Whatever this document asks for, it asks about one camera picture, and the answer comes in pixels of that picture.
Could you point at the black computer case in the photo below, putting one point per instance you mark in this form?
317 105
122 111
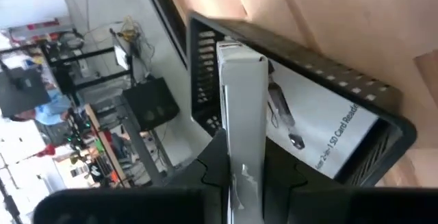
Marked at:
150 102

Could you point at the person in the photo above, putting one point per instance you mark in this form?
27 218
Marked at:
51 111

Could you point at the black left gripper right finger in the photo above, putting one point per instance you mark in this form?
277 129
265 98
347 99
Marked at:
287 169

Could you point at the black aluminium table frame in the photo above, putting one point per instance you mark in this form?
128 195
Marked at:
167 15

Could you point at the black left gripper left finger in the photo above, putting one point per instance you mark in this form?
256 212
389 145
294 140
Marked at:
214 165

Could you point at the white card reader box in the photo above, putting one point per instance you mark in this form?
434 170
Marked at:
244 114
325 128

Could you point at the black plastic mesh basket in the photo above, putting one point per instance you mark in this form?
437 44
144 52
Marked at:
308 56

